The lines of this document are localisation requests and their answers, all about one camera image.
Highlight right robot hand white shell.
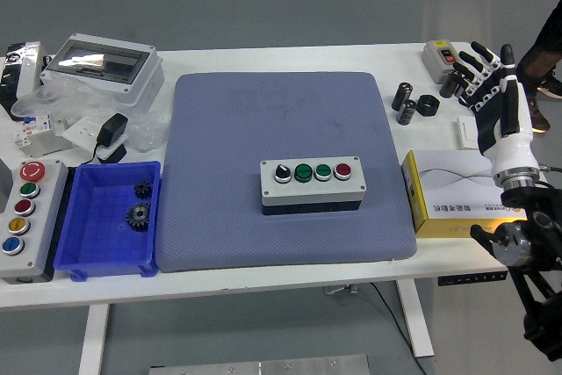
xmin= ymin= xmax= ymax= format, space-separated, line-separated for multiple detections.
xmin=451 ymin=40 xmax=540 ymax=175

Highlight grey four-button control box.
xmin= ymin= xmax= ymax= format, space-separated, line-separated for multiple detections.
xmin=259 ymin=155 xmax=367 ymax=217

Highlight black desk height control panel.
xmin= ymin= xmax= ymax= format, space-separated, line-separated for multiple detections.
xmin=437 ymin=270 xmax=509 ymax=287

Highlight grey five-button control station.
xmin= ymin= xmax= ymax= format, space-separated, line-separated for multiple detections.
xmin=0 ymin=158 xmax=69 ymax=284

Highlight black cylindrical capacitor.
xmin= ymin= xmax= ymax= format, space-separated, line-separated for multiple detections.
xmin=392 ymin=81 xmax=414 ymax=112
xmin=439 ymin=70 xmax=460 ymax=98
xmin=396 ymin=99 xmax=417 ymax=126

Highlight black hexagonal nut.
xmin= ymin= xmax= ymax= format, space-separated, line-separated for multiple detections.
xmin=415 ymin=93 xmax=441 ymax=118

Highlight white and yellow carton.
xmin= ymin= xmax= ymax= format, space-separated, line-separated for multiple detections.
xmin=401 ymin=149 xmax=528 ymax=240

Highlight person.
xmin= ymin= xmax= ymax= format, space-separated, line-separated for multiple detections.
xmin=515 ymin=0 xmax=562 ymax=134

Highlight white table leg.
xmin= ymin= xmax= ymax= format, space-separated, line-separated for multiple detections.
xmin=394 ymin=280 xmax=436 ymax=358
xmin=77 ymin=303 xmax=111 ymax=375

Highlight blue-grey padded mat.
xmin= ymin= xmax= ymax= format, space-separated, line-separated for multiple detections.
xmin=155 ymin=70 xmax=418 ymax=274

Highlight grey metal floor plate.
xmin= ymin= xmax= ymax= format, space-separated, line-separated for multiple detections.
xmin=148 ymin=353 xmax=370 ymax=375

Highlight grey distribution box clear lid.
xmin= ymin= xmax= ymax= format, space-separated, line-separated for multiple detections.
xmin=39 ymin=32 xmax=166 ymax=108

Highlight large black gear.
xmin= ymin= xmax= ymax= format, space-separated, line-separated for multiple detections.
xmin=125 ymin=201 xmax=153 ymax=232

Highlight blue plastic bin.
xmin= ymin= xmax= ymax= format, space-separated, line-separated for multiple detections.
xmin=53 ymin=160 xmax=162 ymax=282

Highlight clear plastic bag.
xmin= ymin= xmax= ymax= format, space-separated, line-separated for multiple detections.
xmin=11 ymin=76 xmax=172 ymax=152

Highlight white circuit breaker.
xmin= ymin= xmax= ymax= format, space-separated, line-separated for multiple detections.
xmin=12 ymin=113 xmax=74 ymax=159

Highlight white wall switch plate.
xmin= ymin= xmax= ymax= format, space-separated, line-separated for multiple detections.
xmin=456 ymin=115 xmax=483 ymax=151

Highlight grey switch box red button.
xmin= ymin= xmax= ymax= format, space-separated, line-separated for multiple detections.
xmin=421 ymin=40 xmax=466 ymax=85

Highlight black cable under table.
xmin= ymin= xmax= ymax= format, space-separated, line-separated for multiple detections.
xmin=368 ymin=281 xmax=427 ymax=375

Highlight black power adapter with cord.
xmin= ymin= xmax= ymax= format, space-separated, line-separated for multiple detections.
xmin=81 ymin=112 xmax=129 ymax=165

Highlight white wall socket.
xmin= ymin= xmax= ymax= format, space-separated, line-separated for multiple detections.
xmin=62 ymin=115 xmax=126 ymax=162

